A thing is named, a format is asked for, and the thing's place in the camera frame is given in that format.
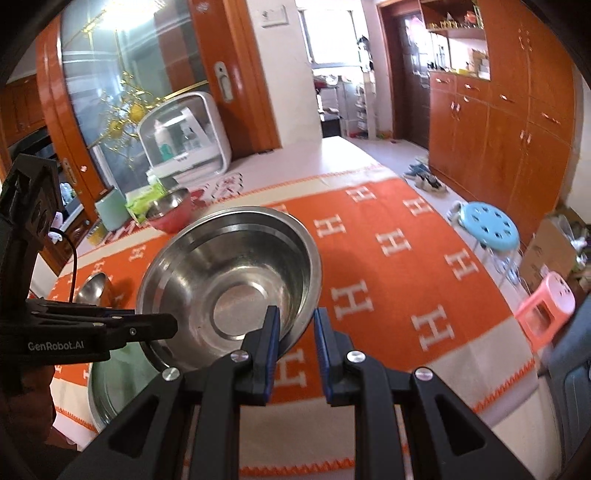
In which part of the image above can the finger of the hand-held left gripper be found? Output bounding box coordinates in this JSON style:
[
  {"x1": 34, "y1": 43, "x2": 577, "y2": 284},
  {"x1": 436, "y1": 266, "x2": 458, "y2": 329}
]
[
  {"x1": 28, "y1": 300, "x2": 134, "y2": 320},
  {"x1": 95, "y1": 314, "x2": 178, "y2": 349}
]

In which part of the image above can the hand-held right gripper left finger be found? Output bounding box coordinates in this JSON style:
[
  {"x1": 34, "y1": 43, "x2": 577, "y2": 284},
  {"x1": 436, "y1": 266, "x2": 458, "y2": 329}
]
[{"x1": 58, "y1": 305, "x2": 281, "y2": 480}]

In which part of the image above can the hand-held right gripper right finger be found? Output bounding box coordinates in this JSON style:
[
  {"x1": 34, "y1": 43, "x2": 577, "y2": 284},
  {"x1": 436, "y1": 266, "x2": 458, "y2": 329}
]
[{"x1": 314, "y1": 308, "x2": 536, "y2": 480}]

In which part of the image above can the small steel bowl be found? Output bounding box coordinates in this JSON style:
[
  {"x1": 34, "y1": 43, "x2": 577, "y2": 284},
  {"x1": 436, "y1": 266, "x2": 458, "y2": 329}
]
[{"x1": 74, "y1": 272, "x2": 114, "y2": 308}]

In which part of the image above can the green plate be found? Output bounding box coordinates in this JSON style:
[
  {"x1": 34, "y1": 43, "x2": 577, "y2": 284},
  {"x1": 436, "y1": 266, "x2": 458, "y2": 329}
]
[{"x1": 88, "y1": 344, "x2": 160, "y2": 428}]

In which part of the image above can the large steel bowl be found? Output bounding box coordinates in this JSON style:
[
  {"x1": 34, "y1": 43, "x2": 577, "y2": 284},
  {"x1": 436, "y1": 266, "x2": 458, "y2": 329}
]
[{"x1": 136, "y1": 207, "x2": 322, "y2": 372}]

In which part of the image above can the pink steel bowl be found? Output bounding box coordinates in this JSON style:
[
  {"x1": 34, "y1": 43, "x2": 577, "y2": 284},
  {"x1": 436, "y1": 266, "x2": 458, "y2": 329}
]
[{"x1": 145, "y1": 187, "x2": 194, "y2": 233}]

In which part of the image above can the person's left hand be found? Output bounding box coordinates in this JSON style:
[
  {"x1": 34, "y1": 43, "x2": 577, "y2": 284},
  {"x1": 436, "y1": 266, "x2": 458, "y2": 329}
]
[{"x1": 9, "y1": 364, "x2": 56, "y2": 444}]

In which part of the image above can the mint green cup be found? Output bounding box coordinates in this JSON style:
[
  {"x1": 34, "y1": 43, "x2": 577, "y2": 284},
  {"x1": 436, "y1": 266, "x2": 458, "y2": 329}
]
[{"x1": 95, "y1": 187, "x2": 130, "y2": 232}]

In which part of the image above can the orange patterned blanket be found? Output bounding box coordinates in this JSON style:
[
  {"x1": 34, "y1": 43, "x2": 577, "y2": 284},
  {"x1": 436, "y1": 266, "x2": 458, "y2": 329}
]
[{"x1": 28, "y1": 178, "x2": 539, "y2": 472}]

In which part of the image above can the green tissue pack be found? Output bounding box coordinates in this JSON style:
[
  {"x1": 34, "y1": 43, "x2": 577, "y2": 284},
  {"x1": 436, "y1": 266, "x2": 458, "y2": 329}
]
[{"x1": 126, "y1": 182, "x2": 167, "y2": 224}]

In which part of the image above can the white bottle green label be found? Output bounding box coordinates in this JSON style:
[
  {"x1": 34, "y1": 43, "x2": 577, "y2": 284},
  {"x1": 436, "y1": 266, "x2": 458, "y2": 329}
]
[{"x1": 154, "y1": 122, "x2": 174, "y2": 160}]

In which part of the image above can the glass sliding door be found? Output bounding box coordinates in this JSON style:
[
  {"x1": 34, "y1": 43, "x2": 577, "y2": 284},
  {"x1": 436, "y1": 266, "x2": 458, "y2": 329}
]
[{"x1": 37, "y1": 0, "x2": 222, "y2": 222}]

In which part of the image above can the white printed tablecloth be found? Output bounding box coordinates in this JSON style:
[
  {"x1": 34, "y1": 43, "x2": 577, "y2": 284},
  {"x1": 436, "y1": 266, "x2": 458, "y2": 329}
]
[{"x1": 76, "y1": 136, "x2": 393, "y2": 259}]

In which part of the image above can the white sterilizer cabinet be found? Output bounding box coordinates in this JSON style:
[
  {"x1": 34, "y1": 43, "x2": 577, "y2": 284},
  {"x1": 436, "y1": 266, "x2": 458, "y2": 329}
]
[{"x1": 139, "y1": 91, "x2": 232, "y2": 178}]

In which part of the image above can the grey shoe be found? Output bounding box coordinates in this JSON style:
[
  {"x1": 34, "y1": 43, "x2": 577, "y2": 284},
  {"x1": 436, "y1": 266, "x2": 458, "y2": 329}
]
[
  {"x1": 404, "y1": 159, "x2": 432, "y2": 181},
  {"x1": 414, "y1": 174, "x2": 448, "y2": 195}
]

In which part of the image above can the blue plastic stool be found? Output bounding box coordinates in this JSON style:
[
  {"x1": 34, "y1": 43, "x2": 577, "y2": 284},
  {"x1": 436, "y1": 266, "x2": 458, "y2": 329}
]
[{"x1": 450, "y1": 202, "x2": 522, "y2": 287}]

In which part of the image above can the pink plastic stool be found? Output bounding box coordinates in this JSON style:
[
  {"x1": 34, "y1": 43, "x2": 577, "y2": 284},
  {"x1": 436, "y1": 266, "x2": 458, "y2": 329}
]
[{"x1": 515, "y1": 272, "x2": 575, "y2": 354}]

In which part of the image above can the cardboard box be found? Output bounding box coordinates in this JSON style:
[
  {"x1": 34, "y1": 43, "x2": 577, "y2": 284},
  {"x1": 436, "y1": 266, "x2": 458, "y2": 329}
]
[{"x1": 519, "y1": 215, "x2": 587, "y2": 296}]

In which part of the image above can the grey-blue chair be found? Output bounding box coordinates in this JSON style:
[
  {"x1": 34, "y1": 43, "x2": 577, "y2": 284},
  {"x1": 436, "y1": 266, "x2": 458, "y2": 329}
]
[{"x1": 549, "y1": 300, "x2": 591, "y2": 462}]

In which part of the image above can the white shelf rack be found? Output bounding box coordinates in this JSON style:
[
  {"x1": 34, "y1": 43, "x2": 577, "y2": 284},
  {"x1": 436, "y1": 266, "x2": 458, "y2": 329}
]
[{"x1": 351, "y1": 74, "x2": 377, "y2": 139}]

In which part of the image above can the dark wooden entrance door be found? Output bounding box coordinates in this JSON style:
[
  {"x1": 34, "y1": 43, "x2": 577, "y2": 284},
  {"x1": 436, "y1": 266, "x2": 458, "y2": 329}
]
[{"x1": 379, "y1": 4, "x2": 432, "y2": 148}]

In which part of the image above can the black cable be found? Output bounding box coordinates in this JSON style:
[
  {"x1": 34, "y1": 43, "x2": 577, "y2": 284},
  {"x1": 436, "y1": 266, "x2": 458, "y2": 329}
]
[{"x1": 46, "y1": 226, "x2": 80, "y2": 305}]

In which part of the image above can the white door handle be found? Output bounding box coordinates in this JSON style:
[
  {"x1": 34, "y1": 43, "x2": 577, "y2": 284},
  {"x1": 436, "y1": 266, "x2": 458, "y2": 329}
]
[{"x1": 213, "y1": 61, "x2": 236, "y2": 103}]

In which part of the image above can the wooden wall cabinet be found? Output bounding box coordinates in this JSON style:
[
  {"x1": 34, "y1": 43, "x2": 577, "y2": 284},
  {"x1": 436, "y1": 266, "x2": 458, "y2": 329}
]
[{"x1": 427, "y1": 0, "x2": 578, "y2": 241}]

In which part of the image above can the white wall switch plate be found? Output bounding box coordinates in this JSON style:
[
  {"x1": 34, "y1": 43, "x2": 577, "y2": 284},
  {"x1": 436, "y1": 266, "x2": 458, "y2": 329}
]
[{"x1": 259, "y1": 4, "x2": 289, "y2": 28}]

